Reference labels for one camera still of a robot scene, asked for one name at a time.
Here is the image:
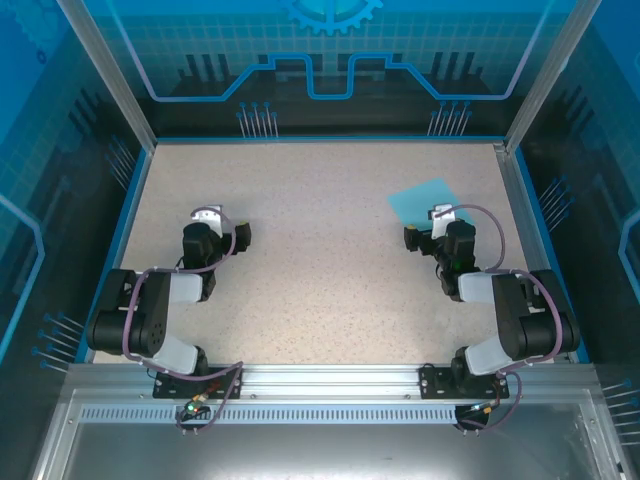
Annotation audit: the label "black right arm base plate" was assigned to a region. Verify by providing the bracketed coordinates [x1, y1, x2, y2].
[418, 363, 511, 400]

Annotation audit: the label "blue table border strip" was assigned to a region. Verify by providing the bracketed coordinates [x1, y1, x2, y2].
[509, 149, 591, 364]
[74, 147, 154, 364]

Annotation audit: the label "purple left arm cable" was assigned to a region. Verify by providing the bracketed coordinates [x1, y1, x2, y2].
[122, 205, 245, 434]

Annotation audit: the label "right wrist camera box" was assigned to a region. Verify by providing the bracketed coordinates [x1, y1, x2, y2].
[427, 202, 459, 239]

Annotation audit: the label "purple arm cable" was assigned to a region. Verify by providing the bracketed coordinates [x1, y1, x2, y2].
[433, 203, 565, 432]
[122, 205, 245, 434]

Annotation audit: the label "aluminium mounting rail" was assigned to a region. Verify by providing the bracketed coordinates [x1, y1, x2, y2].
[67, 363, 596, 401]

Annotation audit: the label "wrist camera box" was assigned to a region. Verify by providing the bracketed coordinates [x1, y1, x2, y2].
[191, 203, 225, 235]
[427, 202, 459, 239]

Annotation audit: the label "aluminium side rail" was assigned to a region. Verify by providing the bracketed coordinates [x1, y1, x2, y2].
[492, 142, 571, 364]

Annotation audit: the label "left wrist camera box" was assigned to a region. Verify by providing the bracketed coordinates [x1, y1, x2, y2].
[191, 203, 225, 235]

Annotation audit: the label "brushed metal panel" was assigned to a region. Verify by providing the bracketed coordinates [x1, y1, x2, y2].
[29, 389, 626, 480]

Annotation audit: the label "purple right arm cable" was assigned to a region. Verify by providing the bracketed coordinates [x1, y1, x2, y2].
[433, 203, 565, 432]

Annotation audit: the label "aluminium frame post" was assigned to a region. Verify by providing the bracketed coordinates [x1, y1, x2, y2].
[54, 0, 159, 151]
[504, 0, 604, 154]

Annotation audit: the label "left cable connector with LED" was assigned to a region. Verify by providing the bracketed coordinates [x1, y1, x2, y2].
[182, 392, 209, 419]

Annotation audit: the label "light blue paper sheet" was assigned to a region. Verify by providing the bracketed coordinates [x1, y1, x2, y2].
[387, 177, 476, 232]

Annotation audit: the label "slotted aluminium cable duct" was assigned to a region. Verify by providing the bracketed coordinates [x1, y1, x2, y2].
[79, 407, 501, 426]

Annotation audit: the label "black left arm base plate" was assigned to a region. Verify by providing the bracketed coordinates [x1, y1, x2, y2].
[152, 366, 245, 400]

